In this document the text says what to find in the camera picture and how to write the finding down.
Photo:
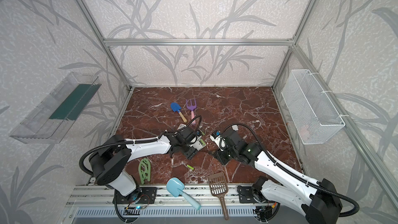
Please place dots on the green plastic slotted tool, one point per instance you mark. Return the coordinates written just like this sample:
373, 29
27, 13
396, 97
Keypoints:
144, 170

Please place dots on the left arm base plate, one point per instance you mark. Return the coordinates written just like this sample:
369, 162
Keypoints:
144, 195

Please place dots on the blue toy shovel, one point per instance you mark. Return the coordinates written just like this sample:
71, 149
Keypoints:
176, 108

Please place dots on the aluminium front rail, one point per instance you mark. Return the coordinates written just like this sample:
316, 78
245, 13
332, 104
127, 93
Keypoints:
101, 196

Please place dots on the clear plastic wall shelf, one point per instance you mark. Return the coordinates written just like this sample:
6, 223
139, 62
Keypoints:
50, 121

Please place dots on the brown litter scoop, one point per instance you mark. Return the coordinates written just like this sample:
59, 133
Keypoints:
219, 188

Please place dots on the purple toy rake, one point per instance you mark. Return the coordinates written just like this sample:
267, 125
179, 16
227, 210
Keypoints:
191, 105

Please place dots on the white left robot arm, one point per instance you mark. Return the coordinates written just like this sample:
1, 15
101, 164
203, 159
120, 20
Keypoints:
106, 163

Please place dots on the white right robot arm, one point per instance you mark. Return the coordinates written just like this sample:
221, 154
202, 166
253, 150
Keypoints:
318, 201

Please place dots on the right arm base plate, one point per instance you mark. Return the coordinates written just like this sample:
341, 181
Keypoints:
246, 196

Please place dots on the white wire mesh basket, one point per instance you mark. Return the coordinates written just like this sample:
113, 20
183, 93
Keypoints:
313, 114

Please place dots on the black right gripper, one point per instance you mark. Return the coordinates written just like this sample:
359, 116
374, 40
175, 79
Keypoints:
222, 154

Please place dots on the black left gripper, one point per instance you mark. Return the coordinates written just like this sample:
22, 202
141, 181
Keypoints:
189, 151

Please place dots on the light blue plastic scoop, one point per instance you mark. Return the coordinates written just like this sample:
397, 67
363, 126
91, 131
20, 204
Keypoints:
176, 188

